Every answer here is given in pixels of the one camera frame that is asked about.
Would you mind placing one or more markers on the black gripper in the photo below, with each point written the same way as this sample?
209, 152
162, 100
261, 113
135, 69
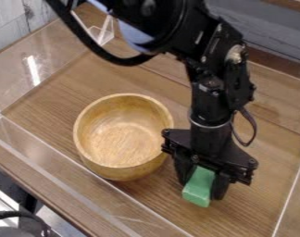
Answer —
209, 148

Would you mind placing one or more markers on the green rectangular block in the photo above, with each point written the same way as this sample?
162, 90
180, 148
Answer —
197, 188

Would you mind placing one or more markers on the black metal table frame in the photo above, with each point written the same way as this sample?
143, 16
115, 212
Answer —
19, 221

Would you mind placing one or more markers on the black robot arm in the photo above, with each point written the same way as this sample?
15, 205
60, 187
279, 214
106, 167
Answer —
182, 28

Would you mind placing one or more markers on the clear acrylic corner bracket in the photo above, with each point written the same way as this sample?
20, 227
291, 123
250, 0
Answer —
100, 34

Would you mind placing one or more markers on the brown wooden bowl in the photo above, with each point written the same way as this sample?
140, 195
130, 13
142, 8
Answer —
116, 136

